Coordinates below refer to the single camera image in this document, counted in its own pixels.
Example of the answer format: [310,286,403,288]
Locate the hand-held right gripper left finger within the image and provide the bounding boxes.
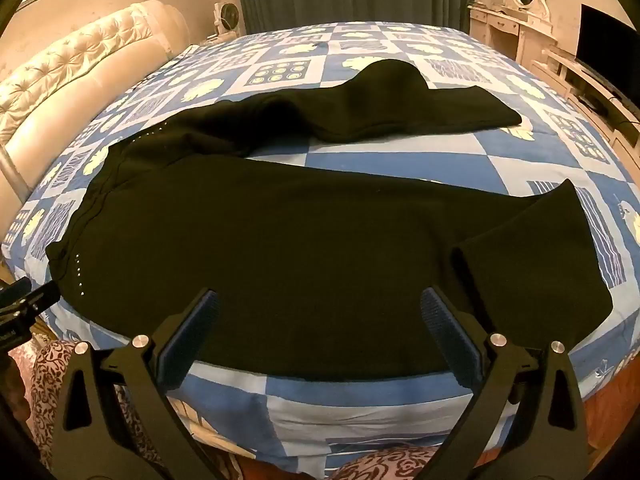
[51,288,222,480]

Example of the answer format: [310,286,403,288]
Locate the black television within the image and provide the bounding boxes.
[576,4,640,116]

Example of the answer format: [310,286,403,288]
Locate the white vanity dresser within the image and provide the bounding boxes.
[467,2,553,68]

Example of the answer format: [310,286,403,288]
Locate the brown floral cloth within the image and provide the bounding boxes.
[10,340,436,480]

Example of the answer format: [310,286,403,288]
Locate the blue patterned bedsheet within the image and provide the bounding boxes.
[2,21,640,461]

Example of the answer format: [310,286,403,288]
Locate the cream tufted headboard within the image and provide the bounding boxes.
[0,2,193,211]

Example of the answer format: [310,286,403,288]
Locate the small white fan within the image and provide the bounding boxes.
[212,2,241,41]

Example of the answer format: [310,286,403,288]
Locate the white television stand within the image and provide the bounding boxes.
[532,45,640,161]

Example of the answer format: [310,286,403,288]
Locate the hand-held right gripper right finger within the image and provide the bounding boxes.
[420,285,589,480]

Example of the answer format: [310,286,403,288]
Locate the black pants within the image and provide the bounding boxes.
[46,59,615,383]

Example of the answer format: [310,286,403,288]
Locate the grey metal pole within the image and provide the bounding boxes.
[0,152,26,201]

